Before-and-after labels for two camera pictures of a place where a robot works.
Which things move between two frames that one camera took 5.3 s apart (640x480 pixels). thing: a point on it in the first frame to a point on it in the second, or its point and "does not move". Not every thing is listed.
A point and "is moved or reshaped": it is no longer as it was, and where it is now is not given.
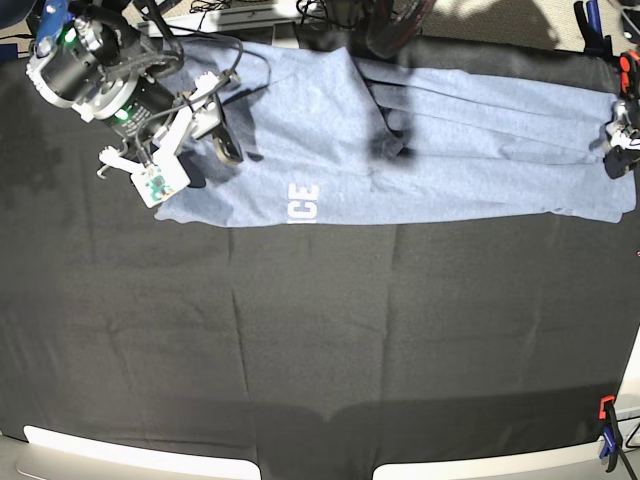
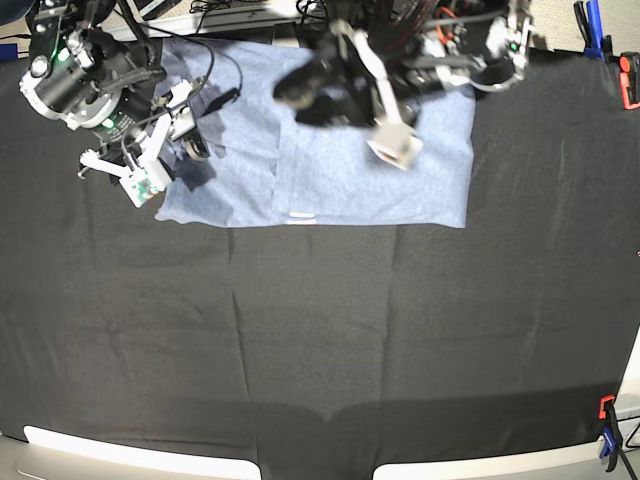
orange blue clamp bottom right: [611, 434] does not move
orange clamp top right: [628, 72] does not move
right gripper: [627, 111] to [398, 91]
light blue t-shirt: [326, 138] is moved or reshaped
